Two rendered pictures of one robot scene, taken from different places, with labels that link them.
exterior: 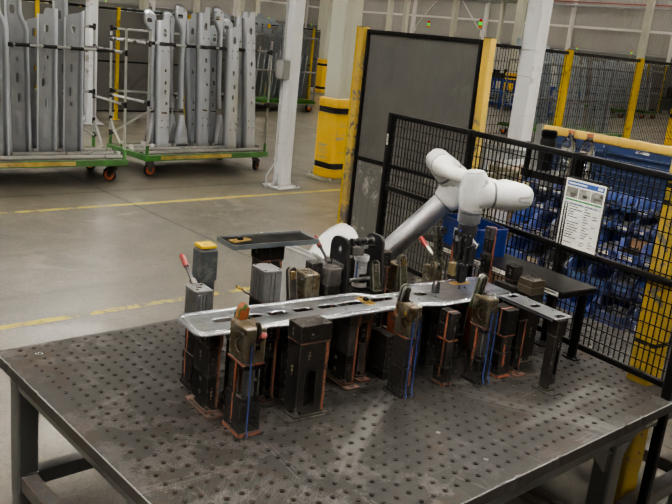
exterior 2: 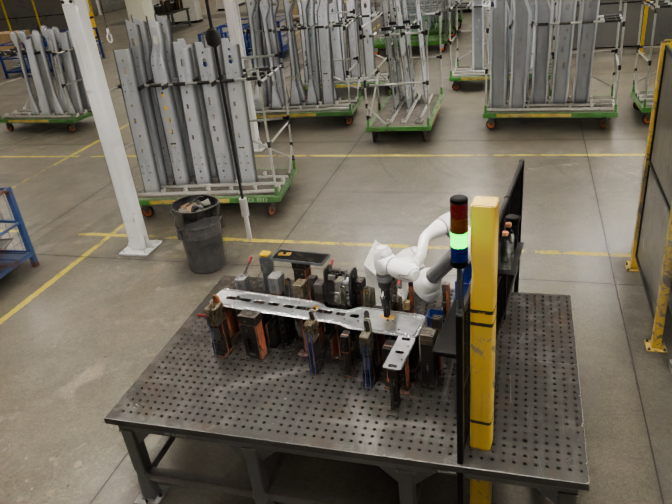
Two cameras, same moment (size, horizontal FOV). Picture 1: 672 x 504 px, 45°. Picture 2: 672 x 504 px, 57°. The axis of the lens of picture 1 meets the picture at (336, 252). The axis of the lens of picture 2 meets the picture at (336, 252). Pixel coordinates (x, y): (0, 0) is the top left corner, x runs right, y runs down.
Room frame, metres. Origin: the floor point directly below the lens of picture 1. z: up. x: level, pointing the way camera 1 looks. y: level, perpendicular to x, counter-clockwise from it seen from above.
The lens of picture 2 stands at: (1.43, -2.98, 3.02)
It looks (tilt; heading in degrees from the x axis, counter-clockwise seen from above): 28 degrees down; 61
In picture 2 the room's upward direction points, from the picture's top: 6 degrees counter-clockwise
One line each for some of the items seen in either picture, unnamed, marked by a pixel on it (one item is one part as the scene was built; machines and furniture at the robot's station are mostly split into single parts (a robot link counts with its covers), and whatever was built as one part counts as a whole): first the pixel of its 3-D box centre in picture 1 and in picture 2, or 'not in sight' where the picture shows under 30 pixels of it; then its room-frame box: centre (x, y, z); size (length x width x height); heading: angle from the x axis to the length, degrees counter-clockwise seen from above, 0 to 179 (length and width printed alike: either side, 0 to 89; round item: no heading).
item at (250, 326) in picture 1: (245, 376); (218, 329); (2.30, 0.24, 0.88); 0.15 x 0.11 x 0.36; 36
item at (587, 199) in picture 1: (581, 215); not in sight; (3.31, -1.01, 1.30); 0.23 x 0.02 x 0.31; 36
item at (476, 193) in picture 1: (476, 189); (384, 259); (3.07, -0.52, 1.40); 0.13 x 0.11 x 0.16; 99
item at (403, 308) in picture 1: (404, 348); (313, 345); (2.69, -0.28, 0.87); 0.12 x 0.09 x 0.35; 36
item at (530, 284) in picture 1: (525, 319); (428, 358); (3.12, -0.80, 0.88); 0.08 x 0.08 x 0.36; 36
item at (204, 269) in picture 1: (202, 306); (270, 283); (2.77, 0.47, 0.92); 0.08 x 0.08 x 0.44; 36
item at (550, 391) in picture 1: (551, 354); (394, 388); (2.85, -0.85, 0.84); 0.11 x 0.06 x 0.29; 36
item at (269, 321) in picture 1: (362, 303); (310, 310); (2.77, -0.11, 1.00); 1.38 x 0.22 x 0.02; 126
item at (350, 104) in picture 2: not in sight; (301, 70); (6.46, 6.77, 0.88); 1.91 x 1.00 x 1.76; 136
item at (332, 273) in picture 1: (325, 312); (323, 307); (2.93, 0.02, 0.89); 0.13 x 0.11 x 0.38; 36
